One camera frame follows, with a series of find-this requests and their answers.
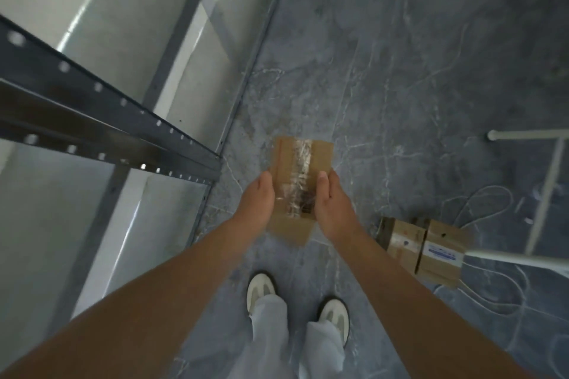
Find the person's white shoe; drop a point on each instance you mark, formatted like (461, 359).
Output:
(333, 312)
(260, 287)

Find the cardboard box white label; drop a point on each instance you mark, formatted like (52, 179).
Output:
(402, 243)

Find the grey metal shelving rack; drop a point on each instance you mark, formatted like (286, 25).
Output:
(111, 125)

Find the person's right forearm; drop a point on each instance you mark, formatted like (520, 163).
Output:
(422, 316)

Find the person's left hand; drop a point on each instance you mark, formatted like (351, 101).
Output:
(258, 201)

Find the small cardboard parcel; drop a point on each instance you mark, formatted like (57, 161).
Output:
(293, 161)

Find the person's left forearm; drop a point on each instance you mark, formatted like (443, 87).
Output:
(146, 316)

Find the person's right white shoe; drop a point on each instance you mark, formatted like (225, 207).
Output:
(333, 312)

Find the person's light grey trousers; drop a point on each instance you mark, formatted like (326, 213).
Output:
(271, 338)

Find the white chair wooden seat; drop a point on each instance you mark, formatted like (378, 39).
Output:
(533, 133)

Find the person's left white shoe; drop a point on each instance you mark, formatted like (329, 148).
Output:
(260, 287)

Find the cardboard box blue-white label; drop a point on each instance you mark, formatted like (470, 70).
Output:
(444, 254)

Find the person's right hand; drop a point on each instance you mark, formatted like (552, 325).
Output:
(333, 210)

